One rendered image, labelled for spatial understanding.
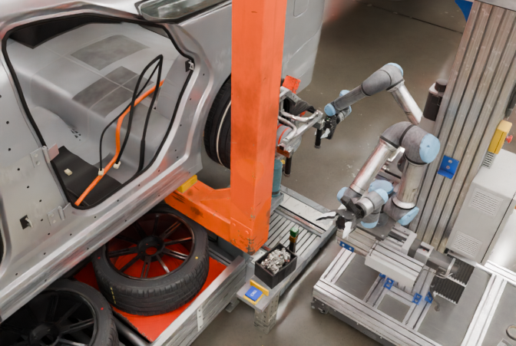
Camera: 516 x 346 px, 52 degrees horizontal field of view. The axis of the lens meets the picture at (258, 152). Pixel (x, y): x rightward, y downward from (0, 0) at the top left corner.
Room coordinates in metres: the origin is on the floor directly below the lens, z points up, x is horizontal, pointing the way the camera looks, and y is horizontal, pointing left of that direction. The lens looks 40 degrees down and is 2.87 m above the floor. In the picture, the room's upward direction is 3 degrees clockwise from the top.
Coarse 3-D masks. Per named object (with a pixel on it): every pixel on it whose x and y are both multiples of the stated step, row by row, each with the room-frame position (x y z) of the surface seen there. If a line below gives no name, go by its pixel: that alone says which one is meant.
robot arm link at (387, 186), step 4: (376, 180) 2.00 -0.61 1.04; (380, 180) 1.99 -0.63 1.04; (384, 180) 1.99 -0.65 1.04; (372, 184) 1.96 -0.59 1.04; (376, 184) 1.96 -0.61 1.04; (380, 184) 1.96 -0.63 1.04; (384, 184) 1.96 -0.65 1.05; (388, 184) 1.96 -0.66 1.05; (372, 188) 1.94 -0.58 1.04; (376, 188) 1.93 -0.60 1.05; (384, 188) 1.93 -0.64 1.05; (388, 188) 1.93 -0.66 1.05; (392, 188) 1.93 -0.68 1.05; (368, 192) 1.96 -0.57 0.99; (388, 192) 1.90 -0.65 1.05; (392, 192) 1.92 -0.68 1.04; (388, 196) 1.89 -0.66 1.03; (384, 204) 1.87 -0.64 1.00
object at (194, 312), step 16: (240, 256) 1.98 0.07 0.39; (224, 272) 1.86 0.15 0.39; (240, 272) 1.94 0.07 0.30; (208, 288) 1.75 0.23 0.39; (224, 288) 1.81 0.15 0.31; (192, 304) 1.65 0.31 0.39; (208, 304) 1.69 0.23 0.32; (176, 320) 1.54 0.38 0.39; (192, 320) 1.59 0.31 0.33; (160, 336) 1.45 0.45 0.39; (176, 336) 1.48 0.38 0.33
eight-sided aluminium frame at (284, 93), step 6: (282, 90) 2.67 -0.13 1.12; (288, 90) 2.67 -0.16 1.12; (282, 96) 2.61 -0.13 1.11; (288, 96) 2.66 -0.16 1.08; (294, 96) 2.72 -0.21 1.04; (294, 102) 2.75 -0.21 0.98; (294, 120) 2.78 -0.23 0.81; (288, 126) 2.80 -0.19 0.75; (276, 156) 2.66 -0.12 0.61; (282, 156) 2.65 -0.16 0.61
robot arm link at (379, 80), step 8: (376, 72) 2.63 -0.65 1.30; (384, 72) 2.62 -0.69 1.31; (368, 80) 2.60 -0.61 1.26; (376, 80) 2.58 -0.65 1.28; (384, 80) 2.57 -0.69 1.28; (360, 88) 2.61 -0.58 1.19; (368, 88) 2.57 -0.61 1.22; (376, 88) 2.56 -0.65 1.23; (384, 88) 2.57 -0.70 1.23; (344, 96) 2.68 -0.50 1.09; (352, 96) 2.63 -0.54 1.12; (360, 96) 2.61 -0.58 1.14; (328, 104) 2.73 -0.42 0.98; (336, 104) 2.70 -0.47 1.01; (344, 104) 2.67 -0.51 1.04; (328, 112) 2.71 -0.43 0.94; (336, 112) 2.72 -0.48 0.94
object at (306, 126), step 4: (320, 116) 2.63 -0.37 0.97; (312, 120) 2.56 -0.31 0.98; (316, 120) 2.59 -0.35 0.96; (304, 124) 2.52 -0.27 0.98; (308, 124) 2.52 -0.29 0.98; (312, 124) 2.55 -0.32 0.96; (300, 128) 2.48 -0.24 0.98; (304, 128) 2.48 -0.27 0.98; (308, 128) 2.51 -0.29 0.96; (296, 132) 2.44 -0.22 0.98; (300, 132) 2.44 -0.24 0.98; (304, 132) 2.48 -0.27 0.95; (296, 136) 2.41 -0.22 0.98; (292, 140) 2.37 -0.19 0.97; (280, 144) 2.32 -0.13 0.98; (284, 144) 2.32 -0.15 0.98; (288, 144) 2.34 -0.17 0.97; (280, 148) 2.31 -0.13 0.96; (284, 148) 2.30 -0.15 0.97
